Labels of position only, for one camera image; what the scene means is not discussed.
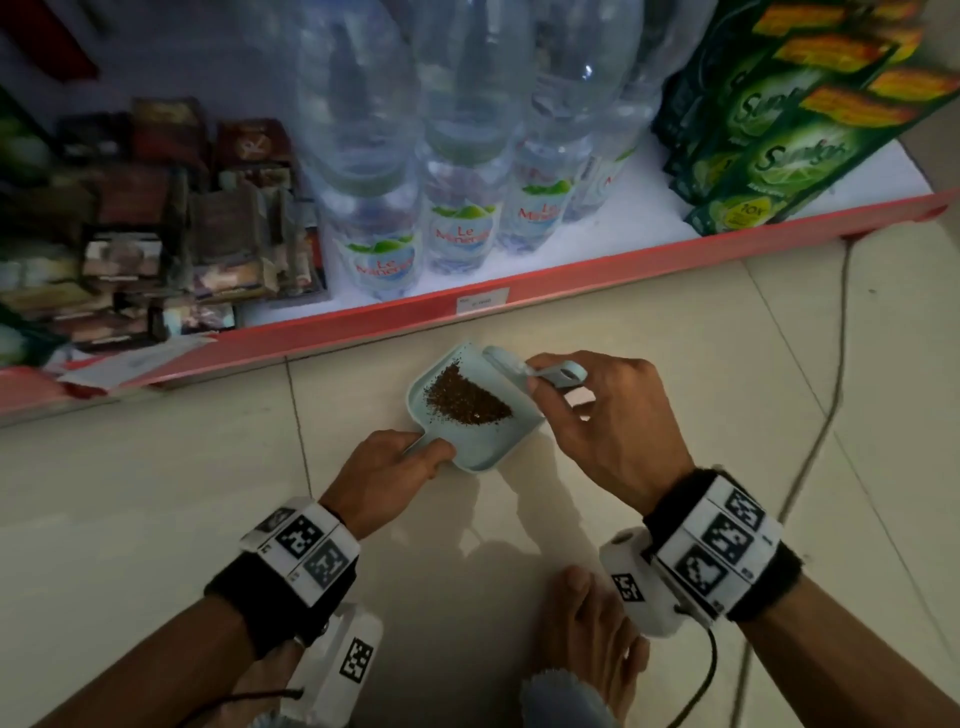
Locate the person's left forearm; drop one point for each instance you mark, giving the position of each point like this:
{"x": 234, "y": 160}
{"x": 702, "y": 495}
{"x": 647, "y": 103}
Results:
{"x": 157, "y": 667}

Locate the red shelf upright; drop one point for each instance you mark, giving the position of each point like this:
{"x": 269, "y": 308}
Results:
{"x": 45, "y": 34}

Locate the person's right hand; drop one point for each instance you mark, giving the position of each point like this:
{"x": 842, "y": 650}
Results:
{"x": 622, "y": 435}

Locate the black left wristband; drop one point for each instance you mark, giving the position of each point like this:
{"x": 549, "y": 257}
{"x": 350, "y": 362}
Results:
{"x": 259, "y": 604}

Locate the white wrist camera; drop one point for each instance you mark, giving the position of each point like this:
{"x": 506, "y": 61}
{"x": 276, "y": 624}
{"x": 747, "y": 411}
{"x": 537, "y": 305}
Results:
{"x": 630, "y": 581}
{"x": 349, "y": 660}

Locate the person's left hand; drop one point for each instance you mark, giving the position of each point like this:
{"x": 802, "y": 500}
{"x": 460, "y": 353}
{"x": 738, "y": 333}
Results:
{"x": 371, "y": 480}

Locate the white marker tracker right wrist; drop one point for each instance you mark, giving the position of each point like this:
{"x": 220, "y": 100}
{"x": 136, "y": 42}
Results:
{"x": 720, "y": 540}

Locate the white marker tracker wrist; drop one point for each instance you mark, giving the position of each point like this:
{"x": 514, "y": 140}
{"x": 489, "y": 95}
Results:
{"x": 720, "y": 540}
{"x": 307, "y": 544}

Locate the person's right thumb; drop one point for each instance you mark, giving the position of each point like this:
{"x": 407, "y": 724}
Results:
{"x": 551, "y": 420}

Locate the white shelf price label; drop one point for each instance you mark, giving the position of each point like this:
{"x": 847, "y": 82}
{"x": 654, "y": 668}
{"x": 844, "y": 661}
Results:
{"x": 482, "y": 300}

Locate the clear plastic water bottle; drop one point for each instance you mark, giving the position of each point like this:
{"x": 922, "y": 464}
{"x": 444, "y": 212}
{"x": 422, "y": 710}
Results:
{"x": 544, "y": 172}
{"x": 465, "y": 187}
{"x": 622, "y": 127}
{"x": 371, "y": 195}

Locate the pile of brown debris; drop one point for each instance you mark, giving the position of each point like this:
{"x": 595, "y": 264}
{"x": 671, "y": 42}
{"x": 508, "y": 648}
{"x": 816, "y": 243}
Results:
{"x": 469, "y": 397}

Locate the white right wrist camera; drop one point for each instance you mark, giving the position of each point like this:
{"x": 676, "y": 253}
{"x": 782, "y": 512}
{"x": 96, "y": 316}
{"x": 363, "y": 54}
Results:
{"x": 630, "y": 581}

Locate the black wristband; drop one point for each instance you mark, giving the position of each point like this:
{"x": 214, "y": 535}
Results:
{"x": 259, "y": 604}
{"x": 772, "y": 581}

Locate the black right wristband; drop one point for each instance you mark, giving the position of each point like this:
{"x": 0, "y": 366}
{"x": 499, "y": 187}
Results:
{"x": 772, "y": 581}

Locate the red and white shelf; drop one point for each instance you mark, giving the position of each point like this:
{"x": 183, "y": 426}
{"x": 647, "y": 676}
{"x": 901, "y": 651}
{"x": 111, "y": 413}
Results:
{"x": 600, "y": 266}

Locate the white marker tracker left wrist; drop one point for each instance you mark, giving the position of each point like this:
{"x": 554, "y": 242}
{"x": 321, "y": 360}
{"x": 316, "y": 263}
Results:
{"x": 307, "y": 544}

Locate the white paper sheet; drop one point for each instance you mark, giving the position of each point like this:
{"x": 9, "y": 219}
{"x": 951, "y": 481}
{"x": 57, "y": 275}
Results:
{"x": 127, "y": 367}

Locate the person's bare foot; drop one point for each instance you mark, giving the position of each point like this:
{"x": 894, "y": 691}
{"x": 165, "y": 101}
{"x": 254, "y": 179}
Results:
{"x": 589, "y": 637}

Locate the light blue dustpan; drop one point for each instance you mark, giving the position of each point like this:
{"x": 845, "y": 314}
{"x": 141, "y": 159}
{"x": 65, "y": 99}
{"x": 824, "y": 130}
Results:
{"x": 480, "y": 442}

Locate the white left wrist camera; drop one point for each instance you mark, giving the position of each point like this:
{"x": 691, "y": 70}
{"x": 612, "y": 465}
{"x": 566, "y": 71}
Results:
{"x": 349, "y": 660}

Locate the pile of brown boxes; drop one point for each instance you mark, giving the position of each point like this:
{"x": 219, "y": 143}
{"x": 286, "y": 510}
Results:
{"x": 172, "y": 232}

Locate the row of green pouches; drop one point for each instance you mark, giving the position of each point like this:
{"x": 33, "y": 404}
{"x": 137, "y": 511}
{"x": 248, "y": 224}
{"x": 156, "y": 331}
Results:
{"x": 780, "y": 142}

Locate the person's right forearm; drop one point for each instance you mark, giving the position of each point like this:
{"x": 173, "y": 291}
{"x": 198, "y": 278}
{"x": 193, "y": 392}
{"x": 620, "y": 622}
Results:
{"x": 855, "y": 660}

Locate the person's left thumb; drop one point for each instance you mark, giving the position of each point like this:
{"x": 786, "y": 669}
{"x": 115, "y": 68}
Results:
{"x": 435, "y": 459}

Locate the light blue hand brush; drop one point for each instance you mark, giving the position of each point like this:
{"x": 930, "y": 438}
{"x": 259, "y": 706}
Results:
{"x": 510, "y": 361}

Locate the fuzzy blue slipper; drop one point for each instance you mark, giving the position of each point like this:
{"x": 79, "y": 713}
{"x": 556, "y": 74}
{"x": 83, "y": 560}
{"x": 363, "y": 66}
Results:
{"x": 562, "y": 701}

